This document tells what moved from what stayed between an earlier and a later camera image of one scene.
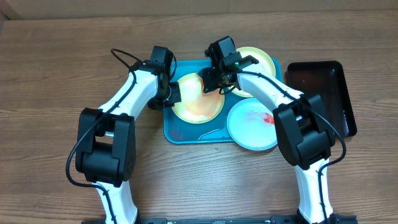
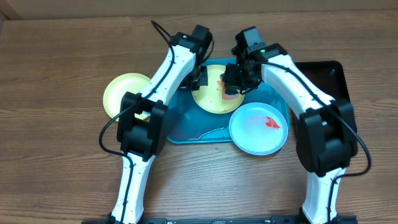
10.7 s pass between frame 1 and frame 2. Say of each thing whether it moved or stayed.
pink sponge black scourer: moved
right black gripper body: moved
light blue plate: stayed
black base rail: stayed
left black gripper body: moved
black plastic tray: stayed
